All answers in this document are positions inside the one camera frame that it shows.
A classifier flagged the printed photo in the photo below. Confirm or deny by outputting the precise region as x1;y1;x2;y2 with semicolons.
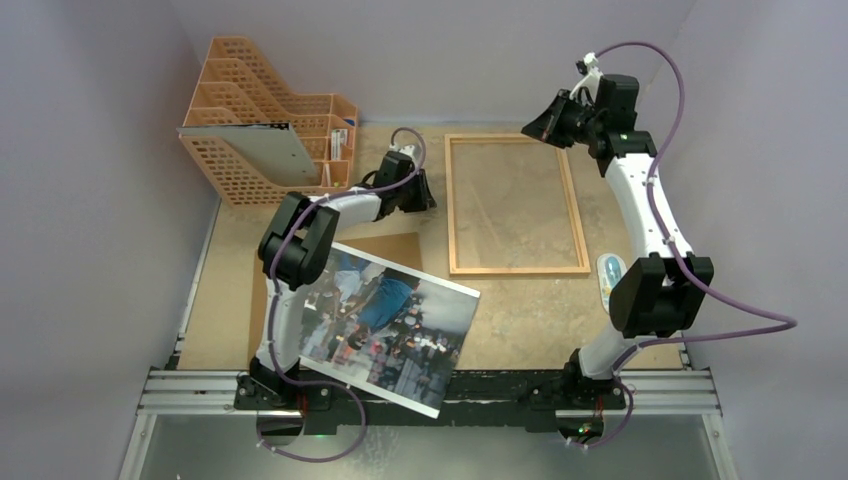
299;243;481;418

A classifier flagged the wooden picture frame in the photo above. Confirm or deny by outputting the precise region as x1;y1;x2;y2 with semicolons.
444;133;592;276

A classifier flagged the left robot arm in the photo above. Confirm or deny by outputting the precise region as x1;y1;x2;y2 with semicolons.
234;145;435;410

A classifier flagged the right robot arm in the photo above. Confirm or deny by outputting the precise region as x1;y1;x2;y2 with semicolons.
521;72;714;407

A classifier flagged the brown backing board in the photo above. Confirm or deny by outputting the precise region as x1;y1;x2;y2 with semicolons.
247;232;423;360

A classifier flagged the blue white oval object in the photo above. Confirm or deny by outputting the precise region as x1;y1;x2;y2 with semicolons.
596;253;628;313

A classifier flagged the grey folder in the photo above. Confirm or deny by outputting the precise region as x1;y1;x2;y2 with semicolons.
177;123;322;187

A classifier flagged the orange file organizer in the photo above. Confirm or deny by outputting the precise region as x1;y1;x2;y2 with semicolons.
179;36;359;207

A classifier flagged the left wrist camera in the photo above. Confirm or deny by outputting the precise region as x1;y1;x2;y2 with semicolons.
389;144;425;165

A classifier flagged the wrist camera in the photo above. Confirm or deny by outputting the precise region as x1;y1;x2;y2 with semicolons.
572;52;603;97
389;144;425;165

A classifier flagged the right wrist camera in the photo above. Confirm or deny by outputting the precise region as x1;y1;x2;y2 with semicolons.
572;52;603;97

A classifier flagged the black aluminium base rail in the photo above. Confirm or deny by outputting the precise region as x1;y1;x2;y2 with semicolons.
138;366;721;438

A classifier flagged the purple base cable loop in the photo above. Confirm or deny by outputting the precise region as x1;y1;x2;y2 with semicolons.
254;380;371;465

